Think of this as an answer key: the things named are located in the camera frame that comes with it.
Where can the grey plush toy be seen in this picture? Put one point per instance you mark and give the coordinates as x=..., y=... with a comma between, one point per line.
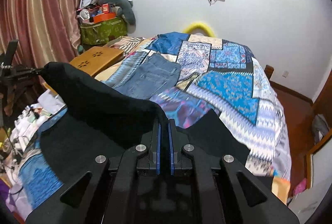
x=122, y=8

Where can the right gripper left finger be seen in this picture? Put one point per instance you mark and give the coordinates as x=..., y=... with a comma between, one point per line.
x=148, y=162

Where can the orange box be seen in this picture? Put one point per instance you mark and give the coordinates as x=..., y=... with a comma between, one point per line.
x=104, y=17

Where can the blue patchwork bedspread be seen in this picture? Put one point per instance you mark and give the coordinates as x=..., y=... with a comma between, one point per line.
x=222, y=100

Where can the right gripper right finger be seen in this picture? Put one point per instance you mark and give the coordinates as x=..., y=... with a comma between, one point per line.
x=179, y=148

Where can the striped pink curtain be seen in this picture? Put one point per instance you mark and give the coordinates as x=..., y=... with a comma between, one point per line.
x=47, y=30

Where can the white wall socket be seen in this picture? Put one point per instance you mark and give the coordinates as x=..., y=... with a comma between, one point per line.
x=285, y=74

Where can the green storage bag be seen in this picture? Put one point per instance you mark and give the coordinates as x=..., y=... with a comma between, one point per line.
x=103, y=32

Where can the black pants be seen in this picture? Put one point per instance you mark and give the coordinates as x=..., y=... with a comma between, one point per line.
x=98, y=120

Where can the wooden lap desk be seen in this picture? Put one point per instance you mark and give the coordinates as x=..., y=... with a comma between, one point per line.
x=97, y=59

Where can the folded blue jeans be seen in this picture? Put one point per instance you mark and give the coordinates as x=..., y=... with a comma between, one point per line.
x=152, y=77

